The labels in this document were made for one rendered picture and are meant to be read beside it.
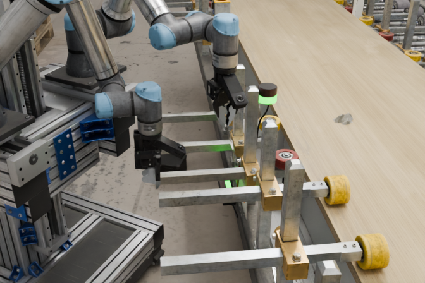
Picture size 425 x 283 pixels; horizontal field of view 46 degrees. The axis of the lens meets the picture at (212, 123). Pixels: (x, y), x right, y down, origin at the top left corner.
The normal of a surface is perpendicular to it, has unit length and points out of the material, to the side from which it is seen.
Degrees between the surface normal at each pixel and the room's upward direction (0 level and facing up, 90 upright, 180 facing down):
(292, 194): 90
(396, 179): 0
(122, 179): 0
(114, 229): 0
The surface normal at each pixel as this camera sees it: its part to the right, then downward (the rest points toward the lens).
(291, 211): 0.11, 0.47
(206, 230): 0.00, -0.88
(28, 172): 0.89, 0.22
